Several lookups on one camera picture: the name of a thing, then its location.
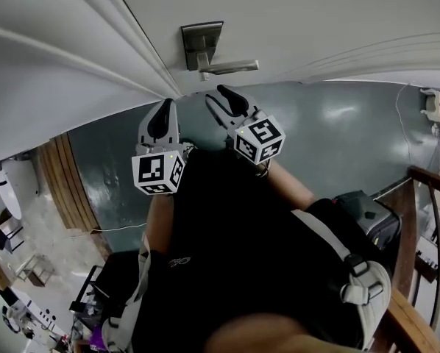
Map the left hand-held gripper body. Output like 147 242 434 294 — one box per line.
131 140 188 196

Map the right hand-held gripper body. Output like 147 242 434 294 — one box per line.
225 109 287 166

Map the person's left forearm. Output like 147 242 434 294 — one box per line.
145 192 177 257

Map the white shoulder harness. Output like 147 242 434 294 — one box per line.
101 210 392 352

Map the person's right forearm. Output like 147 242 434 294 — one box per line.
258 158 316 211

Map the white panelled door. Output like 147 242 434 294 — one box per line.
107 0 440 99

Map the person's left shoe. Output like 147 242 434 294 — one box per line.
181 140 199 158

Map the wooden slatted platform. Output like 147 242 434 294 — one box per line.
39 134 110 257

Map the person's black clothing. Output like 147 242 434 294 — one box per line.
131 149 394 353

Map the black machine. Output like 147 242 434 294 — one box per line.
69 250 143 330

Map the black suitcase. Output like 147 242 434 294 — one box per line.
332 189 403 252

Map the large white toilet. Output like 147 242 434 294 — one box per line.
0 158 40 221

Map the small stool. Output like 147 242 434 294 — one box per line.
15 254 55 288

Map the wooden stair railing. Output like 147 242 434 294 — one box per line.
385 165 440 353

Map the purple bag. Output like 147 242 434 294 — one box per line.
88 325 107 352

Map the white box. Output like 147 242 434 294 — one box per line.
0 287 68 341

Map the person's chin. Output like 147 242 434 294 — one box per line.
205 313 353 353

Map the white cable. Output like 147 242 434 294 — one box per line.
72 221 147 235
394 82 440 168

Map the metal door lock with handle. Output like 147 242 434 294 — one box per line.
180 21 260 82

